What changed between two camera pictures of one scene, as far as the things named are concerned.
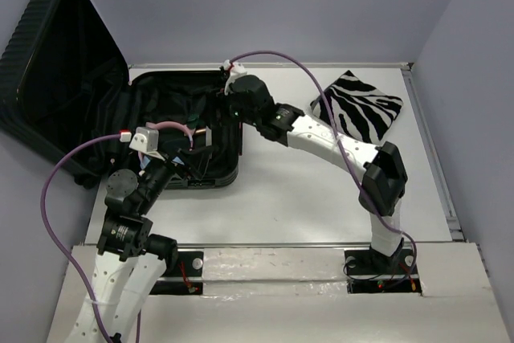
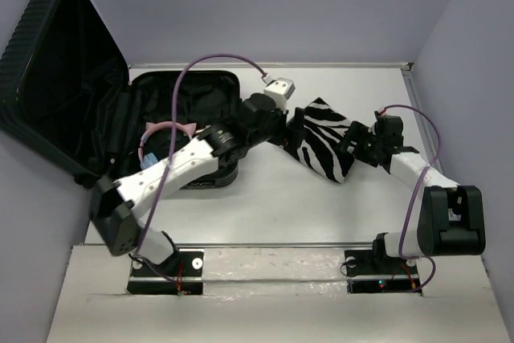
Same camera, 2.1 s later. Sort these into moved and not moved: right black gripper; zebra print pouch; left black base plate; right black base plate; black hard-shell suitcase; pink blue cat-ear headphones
Moved: zebra print pouch; right black gripper
Not moved: right black base plate; pink blue cat-ear headphones; black hard-shell suitcase; left black base plate
